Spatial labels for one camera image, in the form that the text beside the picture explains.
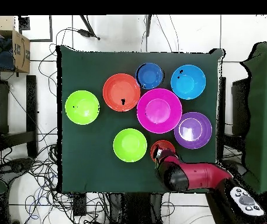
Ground purple plastic bowl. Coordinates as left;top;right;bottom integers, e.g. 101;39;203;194
174;111;213;150

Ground small ribbed orange-red bowl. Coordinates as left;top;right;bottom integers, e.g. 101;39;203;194
150;139;176;163

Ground large orange-red plastic bowl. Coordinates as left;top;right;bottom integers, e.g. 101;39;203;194
102;73;141;112

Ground black table leg frame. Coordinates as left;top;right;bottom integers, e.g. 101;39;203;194
0;74;39;160
217;76;249;162

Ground cardboard box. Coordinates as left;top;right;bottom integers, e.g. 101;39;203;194
0;15;31;74

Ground black metal floor frame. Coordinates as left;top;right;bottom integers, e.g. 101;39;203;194
18;15;54;43

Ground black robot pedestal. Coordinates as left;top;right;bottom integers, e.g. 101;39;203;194
109;192;164;224

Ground small dark blue bowl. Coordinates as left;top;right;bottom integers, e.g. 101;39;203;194
135;62;165;90

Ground black power adapter box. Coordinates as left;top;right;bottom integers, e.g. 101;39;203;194
73;192;87;216

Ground dark green tablecloth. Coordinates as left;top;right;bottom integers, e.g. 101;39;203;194
56;44;225;195

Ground pink plastic bowl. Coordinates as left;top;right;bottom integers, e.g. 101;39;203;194
136;87;183;134

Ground dark blue bag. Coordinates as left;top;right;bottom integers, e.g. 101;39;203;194
0;38;16;72

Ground black tripod leg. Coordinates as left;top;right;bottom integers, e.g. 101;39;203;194
78;15;100;41
145;15;152;37

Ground green plastic bowl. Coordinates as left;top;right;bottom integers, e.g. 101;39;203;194
112;128;148;163
64;90;100;125

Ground light blue plastic bowl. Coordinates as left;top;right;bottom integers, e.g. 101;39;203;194
170;64;207;100

